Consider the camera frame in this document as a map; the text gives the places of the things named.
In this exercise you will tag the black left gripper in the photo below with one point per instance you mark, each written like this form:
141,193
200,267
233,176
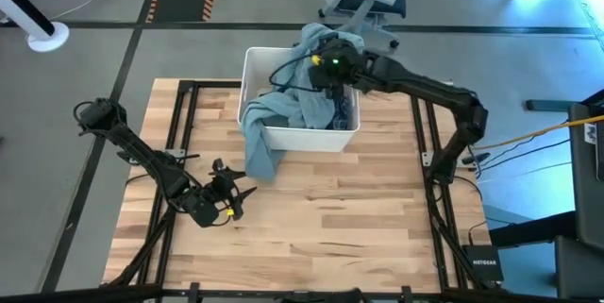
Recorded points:
223,189

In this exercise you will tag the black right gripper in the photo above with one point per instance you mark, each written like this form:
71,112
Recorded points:
340,74

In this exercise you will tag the light blue denim garment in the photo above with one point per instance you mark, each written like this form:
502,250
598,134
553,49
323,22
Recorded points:
302,109

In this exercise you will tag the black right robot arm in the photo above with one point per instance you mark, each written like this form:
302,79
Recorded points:
424,88

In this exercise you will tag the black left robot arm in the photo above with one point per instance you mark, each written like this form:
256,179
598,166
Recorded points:
141,156

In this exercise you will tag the white perforated plastic basket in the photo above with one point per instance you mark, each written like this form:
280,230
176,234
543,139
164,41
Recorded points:
307,140

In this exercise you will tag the black floor stand base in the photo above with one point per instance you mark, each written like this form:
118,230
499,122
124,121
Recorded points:
547,105

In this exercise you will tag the white tower fan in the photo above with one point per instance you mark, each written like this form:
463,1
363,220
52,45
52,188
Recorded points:
45,34

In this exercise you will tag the black equipment cabinet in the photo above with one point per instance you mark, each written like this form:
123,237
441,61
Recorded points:
585,190

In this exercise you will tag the black aluminium table frame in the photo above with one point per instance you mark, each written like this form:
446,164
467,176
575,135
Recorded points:
212,84

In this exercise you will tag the black Netgear network switch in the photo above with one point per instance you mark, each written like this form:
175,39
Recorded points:
483,263

